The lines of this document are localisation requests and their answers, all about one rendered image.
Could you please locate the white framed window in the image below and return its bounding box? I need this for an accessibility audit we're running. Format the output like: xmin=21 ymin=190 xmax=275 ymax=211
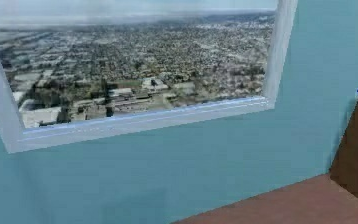
xmin=0 ymin=0 xmax=299 ymax=155

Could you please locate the brown wooden cabinet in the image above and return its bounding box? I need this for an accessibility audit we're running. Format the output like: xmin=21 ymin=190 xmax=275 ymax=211
xmin=329 ymin=93 xmax=358 ymax=207

